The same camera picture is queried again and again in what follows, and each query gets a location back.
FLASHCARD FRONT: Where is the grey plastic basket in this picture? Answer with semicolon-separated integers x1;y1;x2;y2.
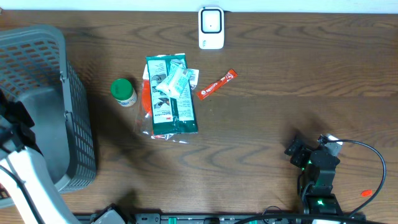
1;25;96;194

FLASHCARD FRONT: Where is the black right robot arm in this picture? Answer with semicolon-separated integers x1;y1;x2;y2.
285;134;343;216

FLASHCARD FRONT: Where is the red sticker on table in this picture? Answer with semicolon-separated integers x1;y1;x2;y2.
361;189;373;197

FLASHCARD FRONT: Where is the black mounting rail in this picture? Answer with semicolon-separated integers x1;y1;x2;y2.
75;204;368;224

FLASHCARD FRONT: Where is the green grip gloves package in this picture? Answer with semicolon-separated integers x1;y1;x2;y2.
146;54;198;135

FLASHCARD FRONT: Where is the black left camera cable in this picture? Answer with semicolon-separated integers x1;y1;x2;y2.
0;164;46;224

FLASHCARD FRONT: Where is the red dustpan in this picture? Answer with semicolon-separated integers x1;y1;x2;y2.
134;65;198;144

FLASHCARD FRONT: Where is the mint green wipes pack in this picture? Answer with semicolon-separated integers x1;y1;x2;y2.
156;62;193;99

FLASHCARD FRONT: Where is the red snack stick packet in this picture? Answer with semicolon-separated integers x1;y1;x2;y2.
197;69;238;100

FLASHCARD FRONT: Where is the white barcode scanner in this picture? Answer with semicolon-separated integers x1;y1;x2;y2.
198;7;225;50

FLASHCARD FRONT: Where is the black camera cable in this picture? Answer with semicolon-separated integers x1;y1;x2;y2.
322;139;387;218
0;164;46;224

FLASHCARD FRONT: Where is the black right camera cable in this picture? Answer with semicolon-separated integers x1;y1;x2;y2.
322;139;387;218

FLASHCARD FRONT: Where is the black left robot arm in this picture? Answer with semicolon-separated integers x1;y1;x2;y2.
1;93;80;224

